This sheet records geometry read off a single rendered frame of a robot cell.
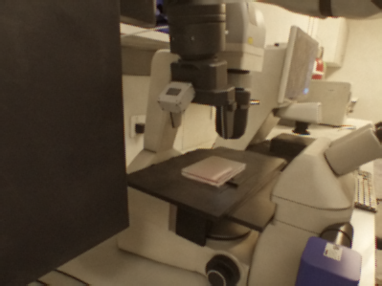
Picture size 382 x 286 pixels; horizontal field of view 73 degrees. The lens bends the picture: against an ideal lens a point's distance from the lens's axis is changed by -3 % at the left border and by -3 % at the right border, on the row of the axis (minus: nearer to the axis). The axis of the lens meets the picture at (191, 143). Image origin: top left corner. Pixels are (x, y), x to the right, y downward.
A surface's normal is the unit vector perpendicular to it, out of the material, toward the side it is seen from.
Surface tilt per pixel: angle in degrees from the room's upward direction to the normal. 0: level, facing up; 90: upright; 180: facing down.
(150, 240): 49
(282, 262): 90
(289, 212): 90
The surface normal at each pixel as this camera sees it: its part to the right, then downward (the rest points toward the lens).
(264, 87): -0.56, 0.18
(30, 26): 0.83, 0.13
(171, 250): -0.34, 0.06
